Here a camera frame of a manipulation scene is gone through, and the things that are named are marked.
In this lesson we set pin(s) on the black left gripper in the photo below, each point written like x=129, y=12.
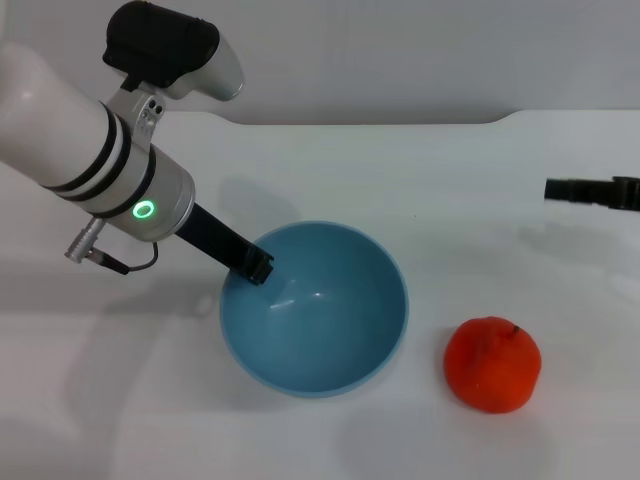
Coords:
x=215, y=232

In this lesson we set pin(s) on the orange toy fruit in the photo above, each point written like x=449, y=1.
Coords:
x=492, y=372

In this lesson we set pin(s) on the blue ceramic bowl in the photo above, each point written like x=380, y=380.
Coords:
x=330, y=330

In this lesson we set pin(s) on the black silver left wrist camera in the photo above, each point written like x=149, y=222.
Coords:
x=165, y=45

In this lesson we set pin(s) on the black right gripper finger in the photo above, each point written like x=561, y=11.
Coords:
x=585, y=191

